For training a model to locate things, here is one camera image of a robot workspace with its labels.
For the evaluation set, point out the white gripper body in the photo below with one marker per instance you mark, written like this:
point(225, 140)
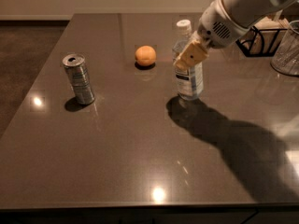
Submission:
point(221, 28)

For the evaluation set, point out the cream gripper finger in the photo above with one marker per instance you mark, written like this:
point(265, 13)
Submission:
point(194, 36)
point(192, 54)

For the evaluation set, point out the blue plastic water bottle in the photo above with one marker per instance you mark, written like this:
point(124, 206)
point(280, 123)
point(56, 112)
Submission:
point(190, 82)

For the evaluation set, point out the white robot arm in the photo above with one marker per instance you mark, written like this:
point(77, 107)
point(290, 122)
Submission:
point(247, 12)

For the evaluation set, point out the orange fruit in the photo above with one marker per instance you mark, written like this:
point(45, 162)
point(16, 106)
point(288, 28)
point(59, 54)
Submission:
point(145, 56)

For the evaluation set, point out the clear plastic cup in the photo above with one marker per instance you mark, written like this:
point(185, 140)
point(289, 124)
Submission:
point(286, 58)

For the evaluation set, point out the silver aluminium can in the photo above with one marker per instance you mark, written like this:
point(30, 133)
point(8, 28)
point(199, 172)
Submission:
point(77, 72)

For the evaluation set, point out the black wire basket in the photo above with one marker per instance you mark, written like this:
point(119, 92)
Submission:
point(263, 38)

